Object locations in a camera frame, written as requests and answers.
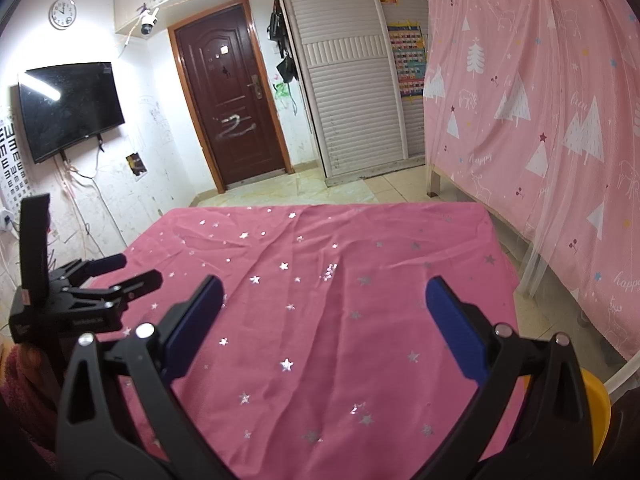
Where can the black wall television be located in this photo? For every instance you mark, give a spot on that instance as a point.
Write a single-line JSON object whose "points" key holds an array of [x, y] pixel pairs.
{"points": [[70, 110]]}

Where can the round wall clock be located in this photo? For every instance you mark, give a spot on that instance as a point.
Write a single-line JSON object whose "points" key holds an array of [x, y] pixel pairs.
{"points": [[62, 13]]}

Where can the pink starred tablecloth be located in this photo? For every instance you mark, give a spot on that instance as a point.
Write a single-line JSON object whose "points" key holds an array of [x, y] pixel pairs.
{"points": [[325, 320]]}

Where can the eye chart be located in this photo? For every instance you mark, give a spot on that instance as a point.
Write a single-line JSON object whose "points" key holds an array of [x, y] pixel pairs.
{"points": [[11, 165]]}

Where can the white security camera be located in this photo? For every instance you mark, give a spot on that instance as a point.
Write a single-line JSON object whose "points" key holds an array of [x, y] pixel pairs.
{"points": [[147, 25]]}

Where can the white slatted wardrobe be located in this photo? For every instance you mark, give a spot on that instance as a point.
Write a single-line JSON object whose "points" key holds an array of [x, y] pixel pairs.
{"points": [[350, 100]]}

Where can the colourful grid wall chart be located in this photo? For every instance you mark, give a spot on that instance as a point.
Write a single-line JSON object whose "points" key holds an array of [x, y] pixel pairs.
{"points": [[407, 62]]}

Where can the white wall socket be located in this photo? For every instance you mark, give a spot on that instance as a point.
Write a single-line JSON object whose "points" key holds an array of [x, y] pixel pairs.
{"points": [[6, 220]]}

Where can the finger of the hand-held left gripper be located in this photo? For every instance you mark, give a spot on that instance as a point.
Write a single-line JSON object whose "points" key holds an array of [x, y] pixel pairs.
{"points": [[142, 281], [107, 262]]}

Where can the dark wall sticker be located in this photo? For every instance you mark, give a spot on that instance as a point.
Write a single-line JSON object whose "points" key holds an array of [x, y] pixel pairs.
{"points": [[136, 164]]}

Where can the black hanging bag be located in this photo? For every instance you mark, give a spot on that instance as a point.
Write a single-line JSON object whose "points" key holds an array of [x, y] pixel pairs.
{"points": [[276, 27], [287, 70]]}

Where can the yellow plastic bin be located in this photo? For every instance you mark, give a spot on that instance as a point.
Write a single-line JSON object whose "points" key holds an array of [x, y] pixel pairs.
{"points": [[597, 410]]}

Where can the white pole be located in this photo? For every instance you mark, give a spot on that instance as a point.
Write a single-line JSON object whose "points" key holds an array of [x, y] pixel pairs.
{"points": [[622, 377]]}

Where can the pink tree-print curtain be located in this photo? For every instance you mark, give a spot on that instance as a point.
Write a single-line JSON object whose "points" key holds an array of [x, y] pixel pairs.
{"points": [[540, 110]]}

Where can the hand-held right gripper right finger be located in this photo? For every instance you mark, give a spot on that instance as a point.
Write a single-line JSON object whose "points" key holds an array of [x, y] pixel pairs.
{"points": [[457, 330]]}

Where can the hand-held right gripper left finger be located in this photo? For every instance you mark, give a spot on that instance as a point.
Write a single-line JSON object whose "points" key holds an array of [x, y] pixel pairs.
{"points": [[197, 320]]}

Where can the dark brown door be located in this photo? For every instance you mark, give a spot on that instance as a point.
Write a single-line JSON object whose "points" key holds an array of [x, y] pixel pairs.
{"points": [[230, 100]]}

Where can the wooden bed frame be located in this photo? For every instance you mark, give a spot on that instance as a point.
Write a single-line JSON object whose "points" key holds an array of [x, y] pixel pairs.
{"points": [[435, 182]]}

